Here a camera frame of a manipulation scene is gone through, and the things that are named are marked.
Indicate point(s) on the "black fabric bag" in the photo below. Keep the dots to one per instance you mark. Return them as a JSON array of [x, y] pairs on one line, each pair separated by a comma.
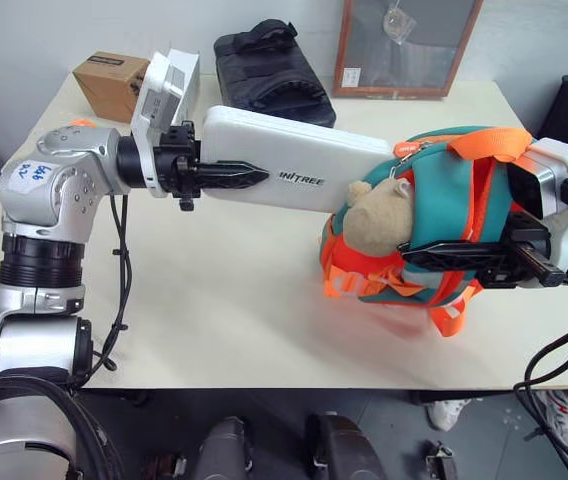
[[274, 75]]

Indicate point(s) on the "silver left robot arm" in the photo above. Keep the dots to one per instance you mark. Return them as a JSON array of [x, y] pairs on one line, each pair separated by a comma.
[[44, 200]]

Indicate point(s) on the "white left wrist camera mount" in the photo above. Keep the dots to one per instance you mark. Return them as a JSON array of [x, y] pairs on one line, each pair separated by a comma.
[[156, 102]]

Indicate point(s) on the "orange and teal backpack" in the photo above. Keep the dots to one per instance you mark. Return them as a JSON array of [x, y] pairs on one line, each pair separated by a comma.
[[439, 210]]

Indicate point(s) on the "beige plush bear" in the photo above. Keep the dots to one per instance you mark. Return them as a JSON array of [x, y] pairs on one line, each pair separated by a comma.
[[374, 217]]

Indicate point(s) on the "white and red sneaker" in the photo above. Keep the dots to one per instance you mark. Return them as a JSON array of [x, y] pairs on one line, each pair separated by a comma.
[[566, 417]]

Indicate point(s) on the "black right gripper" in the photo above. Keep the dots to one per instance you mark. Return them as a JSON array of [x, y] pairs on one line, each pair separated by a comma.
[[524, 260]]

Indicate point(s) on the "wooden framed dark board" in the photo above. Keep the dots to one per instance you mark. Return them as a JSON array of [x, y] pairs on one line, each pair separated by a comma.
[[404, 50]]

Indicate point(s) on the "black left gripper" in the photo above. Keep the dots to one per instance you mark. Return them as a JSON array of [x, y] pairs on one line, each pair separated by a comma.
[[176, 162]]

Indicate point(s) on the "white Unitree box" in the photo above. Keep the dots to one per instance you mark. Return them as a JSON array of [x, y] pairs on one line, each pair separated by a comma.
[[289, 160]]

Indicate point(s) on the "clear plastic bag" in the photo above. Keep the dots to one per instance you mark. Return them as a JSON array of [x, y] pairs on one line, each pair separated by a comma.
[[398, 20]]

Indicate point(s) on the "brown cardboard box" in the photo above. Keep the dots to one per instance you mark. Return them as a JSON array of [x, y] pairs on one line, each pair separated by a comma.
[[109, 85]]

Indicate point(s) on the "small orange object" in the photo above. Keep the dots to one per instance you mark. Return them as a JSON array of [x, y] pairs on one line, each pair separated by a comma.
[[82, 123]]

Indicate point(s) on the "small metal bracket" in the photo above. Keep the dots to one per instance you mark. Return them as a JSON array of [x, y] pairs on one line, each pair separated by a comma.
[[441, 461]]

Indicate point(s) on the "dark rounded shape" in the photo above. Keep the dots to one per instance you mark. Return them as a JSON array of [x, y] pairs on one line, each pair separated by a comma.
[[344, 447], [224, 450]]

